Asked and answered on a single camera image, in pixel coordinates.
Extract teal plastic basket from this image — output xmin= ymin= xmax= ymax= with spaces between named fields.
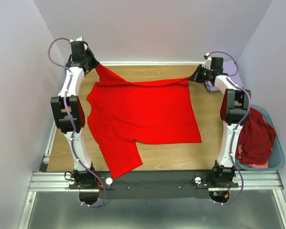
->
xmin=235 ymin=105 xmax=285 ymax=171

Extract bright red t shirt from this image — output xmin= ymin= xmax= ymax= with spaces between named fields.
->
xmin=87 ymin=65 xmax=202 ymax=178

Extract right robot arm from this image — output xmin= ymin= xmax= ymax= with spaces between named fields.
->
xmin=189 ymin=53 xmax=251 ymax=188

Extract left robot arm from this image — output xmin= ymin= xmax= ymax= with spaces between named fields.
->
xmin=50 ymin=37 xmax=101 ymax=189

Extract folded lavender t shirt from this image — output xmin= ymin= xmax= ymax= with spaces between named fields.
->
xmin=205 ymin=60 xmax=244 ymax=93

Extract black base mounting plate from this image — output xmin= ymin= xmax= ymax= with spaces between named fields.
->
xmin=64 ymin=168 xmax=238 ymax=203

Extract dark red t shirt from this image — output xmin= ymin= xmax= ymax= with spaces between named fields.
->
xmin=236 ymin=108 xmax=276 ymax=165

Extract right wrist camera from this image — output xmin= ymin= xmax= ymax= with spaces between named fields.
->
xmin=202 ymin=52 xmax=212 ymax=70

